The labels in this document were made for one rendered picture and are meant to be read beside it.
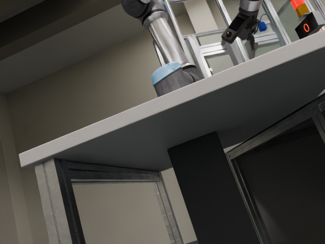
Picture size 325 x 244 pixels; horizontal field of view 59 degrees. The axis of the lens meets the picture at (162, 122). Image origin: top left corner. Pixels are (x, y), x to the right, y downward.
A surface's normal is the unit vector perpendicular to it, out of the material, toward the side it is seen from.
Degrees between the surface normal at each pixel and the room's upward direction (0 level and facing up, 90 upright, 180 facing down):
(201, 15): 90
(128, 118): 90
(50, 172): 90
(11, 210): 90
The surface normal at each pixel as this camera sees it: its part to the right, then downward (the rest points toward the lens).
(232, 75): -0.24, -0.19
